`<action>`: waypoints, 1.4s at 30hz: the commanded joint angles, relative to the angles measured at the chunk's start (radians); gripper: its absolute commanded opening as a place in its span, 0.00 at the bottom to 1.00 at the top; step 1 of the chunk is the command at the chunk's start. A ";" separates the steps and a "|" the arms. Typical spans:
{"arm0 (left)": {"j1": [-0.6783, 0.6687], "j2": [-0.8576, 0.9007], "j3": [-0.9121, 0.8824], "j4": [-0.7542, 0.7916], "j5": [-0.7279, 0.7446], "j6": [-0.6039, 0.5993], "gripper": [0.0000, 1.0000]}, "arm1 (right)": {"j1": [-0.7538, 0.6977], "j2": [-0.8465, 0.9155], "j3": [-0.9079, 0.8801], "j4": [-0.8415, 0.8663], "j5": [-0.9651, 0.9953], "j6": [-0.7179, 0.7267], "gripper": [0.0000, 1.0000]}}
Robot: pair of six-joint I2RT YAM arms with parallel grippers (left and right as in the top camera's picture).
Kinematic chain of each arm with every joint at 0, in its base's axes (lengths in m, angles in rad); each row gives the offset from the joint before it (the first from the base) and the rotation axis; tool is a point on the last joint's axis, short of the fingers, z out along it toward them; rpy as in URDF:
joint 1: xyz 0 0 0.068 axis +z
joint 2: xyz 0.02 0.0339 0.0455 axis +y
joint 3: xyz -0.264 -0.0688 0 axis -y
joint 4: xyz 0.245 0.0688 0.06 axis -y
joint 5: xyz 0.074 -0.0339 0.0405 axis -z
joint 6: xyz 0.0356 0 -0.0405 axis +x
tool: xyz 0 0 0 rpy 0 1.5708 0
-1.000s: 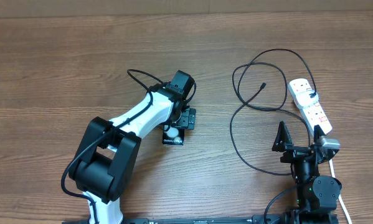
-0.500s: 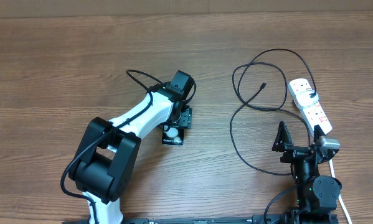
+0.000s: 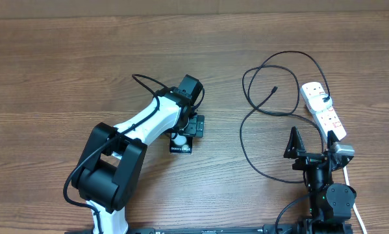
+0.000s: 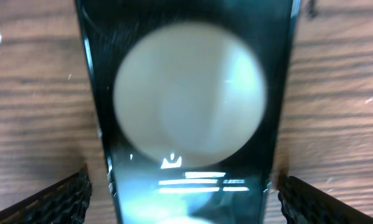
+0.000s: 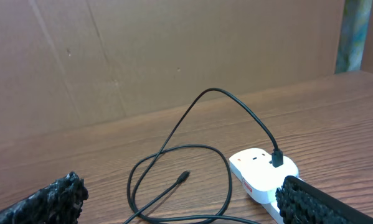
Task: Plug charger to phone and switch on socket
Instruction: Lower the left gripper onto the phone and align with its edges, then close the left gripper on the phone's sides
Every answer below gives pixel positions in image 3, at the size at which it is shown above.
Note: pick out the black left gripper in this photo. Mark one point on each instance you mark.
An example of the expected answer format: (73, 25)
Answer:
(195, 126)

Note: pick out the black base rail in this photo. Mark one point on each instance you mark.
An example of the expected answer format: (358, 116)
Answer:
(265, 229)

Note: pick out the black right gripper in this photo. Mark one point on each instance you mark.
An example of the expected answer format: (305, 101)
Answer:
(294, 150)

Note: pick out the white power strip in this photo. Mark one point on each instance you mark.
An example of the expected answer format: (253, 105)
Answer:
(328, 119)

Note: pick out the brown cardboard backdrop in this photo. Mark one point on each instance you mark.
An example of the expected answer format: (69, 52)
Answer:
(28, 9)

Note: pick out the black Galaxy flip phone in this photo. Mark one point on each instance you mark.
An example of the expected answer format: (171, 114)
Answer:
(180, 144)

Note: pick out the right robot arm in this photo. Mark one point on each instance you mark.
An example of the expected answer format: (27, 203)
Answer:
(330, 203)

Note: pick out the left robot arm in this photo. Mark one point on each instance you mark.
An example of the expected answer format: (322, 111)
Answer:
(108, 170)

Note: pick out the white charger plug adapter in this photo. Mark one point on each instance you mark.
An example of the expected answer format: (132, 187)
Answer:
(319, 103)

